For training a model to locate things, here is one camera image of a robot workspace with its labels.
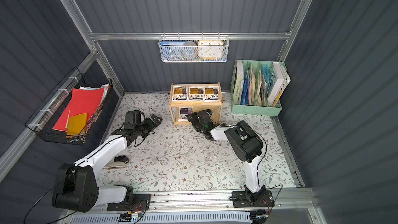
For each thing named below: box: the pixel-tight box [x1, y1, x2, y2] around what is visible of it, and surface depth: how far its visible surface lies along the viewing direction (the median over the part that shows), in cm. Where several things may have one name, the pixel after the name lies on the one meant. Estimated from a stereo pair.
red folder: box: [52, 87, 105, 132], surface depth 75 cm
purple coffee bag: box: [178, 106, 193, 122], surface depth 107 cm
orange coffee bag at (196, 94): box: [188, 86, 205, 102], surface depth 91 cm
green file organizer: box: [230, 59, 291, 117], surface depth 103 cm
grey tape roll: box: [180, 40, 198, 61], surface depth 91 cm
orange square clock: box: [197, 39, 224, 61], surface depth 90 cm
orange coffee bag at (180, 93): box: [171, 86, 189, 102], surface depth 91 cm
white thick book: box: [267, 61, 292, 108], surface depth 98 cm
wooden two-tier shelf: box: [168, 81, 224, 126], surface depth 91 cm
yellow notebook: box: [65, 113, 89, 139], surface depth 69 cm
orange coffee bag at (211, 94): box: [203, 86, 220, 103], surface depth 91 cm
